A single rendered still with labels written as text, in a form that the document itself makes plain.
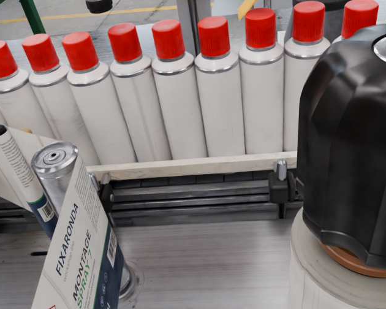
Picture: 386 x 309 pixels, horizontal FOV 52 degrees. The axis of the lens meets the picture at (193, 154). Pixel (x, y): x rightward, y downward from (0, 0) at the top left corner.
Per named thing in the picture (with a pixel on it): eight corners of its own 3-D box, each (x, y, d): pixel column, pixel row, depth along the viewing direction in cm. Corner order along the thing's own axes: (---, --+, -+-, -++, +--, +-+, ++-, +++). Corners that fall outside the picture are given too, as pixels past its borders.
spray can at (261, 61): (257, 173, 53) (250, 27, 40) (239, 151, 57) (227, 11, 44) (290, 159, 54) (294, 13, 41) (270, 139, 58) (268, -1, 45)
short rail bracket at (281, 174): (270, 236, 51) (269, 169, 44) (268, 219, 54) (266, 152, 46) (296, 235, 51) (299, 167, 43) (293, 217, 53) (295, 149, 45)
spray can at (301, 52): (275, 156, 55) (274, 11, 42) (294, 135, 58) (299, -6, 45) (309, 169, 53) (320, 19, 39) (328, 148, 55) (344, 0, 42)
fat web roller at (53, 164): (90, 303, 42) (15, 176, 30) (100, 265, 46) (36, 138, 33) (132, 301, 42) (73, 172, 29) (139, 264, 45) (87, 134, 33)
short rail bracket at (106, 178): (103, 244, 54) (73, 183, 46) (112, 209, 59) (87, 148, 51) (125, 243, 54) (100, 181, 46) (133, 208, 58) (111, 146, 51)
